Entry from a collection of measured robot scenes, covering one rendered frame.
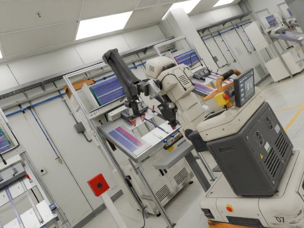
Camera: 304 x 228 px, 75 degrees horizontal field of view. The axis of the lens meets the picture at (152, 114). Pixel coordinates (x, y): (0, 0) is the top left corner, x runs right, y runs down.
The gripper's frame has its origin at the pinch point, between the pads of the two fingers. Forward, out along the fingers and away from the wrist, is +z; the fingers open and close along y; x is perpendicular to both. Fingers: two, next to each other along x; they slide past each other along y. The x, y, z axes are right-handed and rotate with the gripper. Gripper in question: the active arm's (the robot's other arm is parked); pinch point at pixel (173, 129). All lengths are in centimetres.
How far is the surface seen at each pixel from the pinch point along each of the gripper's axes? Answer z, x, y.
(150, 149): 9.5, -2.7, 30.4
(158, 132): 9.0, -15.4, 7.6
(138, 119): 8, -50, 7
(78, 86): -20, -135, 34
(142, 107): 2, -58, -8
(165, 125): 9.1, -18.6, -7.9
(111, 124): 8, -65, 35
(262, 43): 34, -90, -450
